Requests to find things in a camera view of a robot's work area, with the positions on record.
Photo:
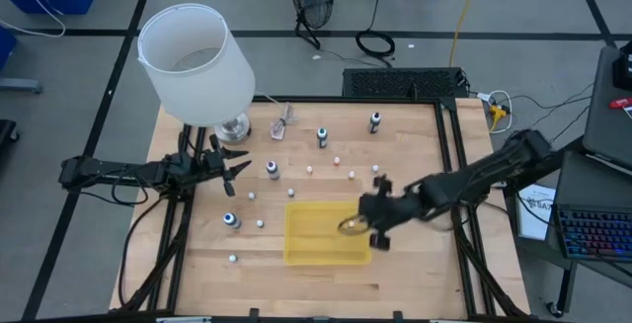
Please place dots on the red tool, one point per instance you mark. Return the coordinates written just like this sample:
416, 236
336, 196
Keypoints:
619, 103

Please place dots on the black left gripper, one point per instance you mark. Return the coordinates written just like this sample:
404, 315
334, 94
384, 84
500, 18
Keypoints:
212, 165

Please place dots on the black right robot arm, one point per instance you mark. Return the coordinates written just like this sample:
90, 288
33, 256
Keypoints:
484, 175

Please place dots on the large blue-capped coloring bottle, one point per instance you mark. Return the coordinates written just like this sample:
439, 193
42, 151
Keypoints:
230, 219

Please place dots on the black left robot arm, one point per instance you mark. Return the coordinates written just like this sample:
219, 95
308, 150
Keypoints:
123, 170

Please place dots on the grey metal foot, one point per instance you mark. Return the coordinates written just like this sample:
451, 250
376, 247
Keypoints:
20, 86

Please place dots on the white shade table lamp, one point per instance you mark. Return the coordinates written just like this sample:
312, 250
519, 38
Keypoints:
197, 86

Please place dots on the small green dropper bottle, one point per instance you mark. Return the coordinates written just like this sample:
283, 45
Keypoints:
232, 259

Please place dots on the yellow translucent plastic bin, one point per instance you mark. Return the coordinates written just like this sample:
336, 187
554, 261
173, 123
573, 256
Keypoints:
316, 234

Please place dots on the black device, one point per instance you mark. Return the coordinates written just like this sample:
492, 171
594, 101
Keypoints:
624, 68

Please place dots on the black computer case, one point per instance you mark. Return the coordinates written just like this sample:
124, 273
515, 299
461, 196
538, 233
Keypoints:
395, 83

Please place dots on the large black-capped coloring bottle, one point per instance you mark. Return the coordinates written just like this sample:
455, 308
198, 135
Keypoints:
374, 120

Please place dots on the large purple-capped coloring bottle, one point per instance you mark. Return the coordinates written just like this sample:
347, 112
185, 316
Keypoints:
272, 169

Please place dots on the backlit computer keyboard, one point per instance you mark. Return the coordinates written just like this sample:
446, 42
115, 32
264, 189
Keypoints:
592, 231

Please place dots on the black caster base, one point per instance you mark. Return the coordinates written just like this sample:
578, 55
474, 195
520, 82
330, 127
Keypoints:
6, 133

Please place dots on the white power strip yellow plug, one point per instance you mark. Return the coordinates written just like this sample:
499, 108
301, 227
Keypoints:
496, 112

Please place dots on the large green-capped coloring bottle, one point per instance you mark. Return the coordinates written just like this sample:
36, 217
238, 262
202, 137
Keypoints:
322, 135

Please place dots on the black side desk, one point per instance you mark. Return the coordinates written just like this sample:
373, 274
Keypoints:
582, 170

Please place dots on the black aluminium table frame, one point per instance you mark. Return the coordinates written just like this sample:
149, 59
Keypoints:
345, 100

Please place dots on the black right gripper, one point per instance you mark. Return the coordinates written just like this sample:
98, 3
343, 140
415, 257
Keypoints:
390, 209

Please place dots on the white paper sheet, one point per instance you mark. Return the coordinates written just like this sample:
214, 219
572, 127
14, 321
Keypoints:
535, 219

